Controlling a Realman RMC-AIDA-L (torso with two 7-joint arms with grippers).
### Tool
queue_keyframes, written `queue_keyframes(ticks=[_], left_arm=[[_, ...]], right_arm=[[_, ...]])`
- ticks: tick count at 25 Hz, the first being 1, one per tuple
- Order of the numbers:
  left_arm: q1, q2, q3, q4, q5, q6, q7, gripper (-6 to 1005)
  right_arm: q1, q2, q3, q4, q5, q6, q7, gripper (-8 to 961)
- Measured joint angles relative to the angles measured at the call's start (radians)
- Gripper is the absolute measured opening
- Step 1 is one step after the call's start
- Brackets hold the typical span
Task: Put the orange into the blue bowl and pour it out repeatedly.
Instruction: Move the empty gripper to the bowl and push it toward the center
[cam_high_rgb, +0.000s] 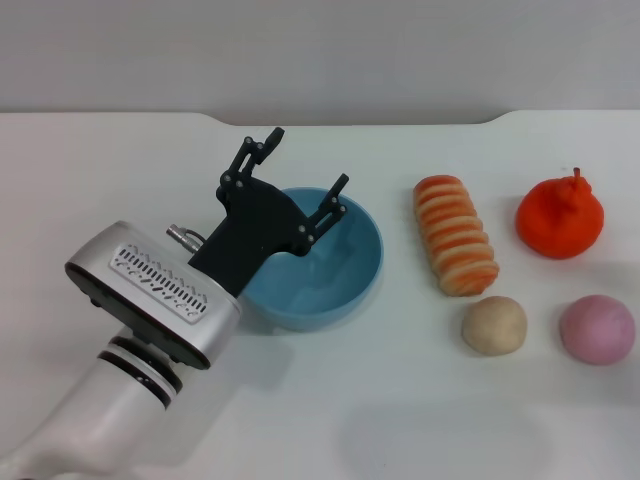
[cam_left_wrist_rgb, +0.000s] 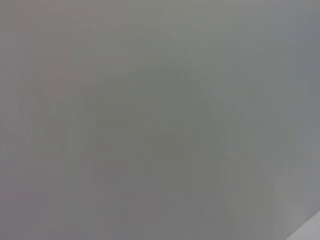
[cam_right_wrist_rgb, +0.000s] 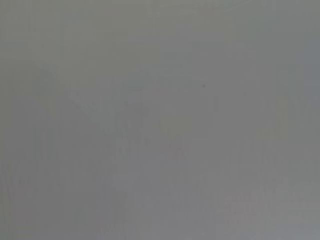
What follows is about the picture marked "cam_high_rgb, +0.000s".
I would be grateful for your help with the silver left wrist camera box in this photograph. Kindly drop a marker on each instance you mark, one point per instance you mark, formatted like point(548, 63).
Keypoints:
point(150, 300)

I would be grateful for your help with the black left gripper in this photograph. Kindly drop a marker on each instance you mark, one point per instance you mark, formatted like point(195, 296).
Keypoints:
point(250, 225)

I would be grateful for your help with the pink toy ball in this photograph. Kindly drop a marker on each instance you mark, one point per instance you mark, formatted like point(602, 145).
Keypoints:
point(597, 330)

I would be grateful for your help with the blue bowl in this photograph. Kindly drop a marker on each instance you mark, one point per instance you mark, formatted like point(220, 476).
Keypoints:
point(350, 270)

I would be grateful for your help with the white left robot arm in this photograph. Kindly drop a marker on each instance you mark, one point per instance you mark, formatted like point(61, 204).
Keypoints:
point(100, 425)

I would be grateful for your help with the orange striped toy bread roll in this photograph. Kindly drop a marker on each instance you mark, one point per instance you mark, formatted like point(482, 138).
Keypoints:
point(455, 235)

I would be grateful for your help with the beige toy ball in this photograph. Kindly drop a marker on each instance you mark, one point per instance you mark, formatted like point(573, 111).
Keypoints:
point(494, 326)

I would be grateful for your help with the orange plush toy fruit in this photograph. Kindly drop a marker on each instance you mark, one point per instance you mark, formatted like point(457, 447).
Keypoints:
point(560, 220)

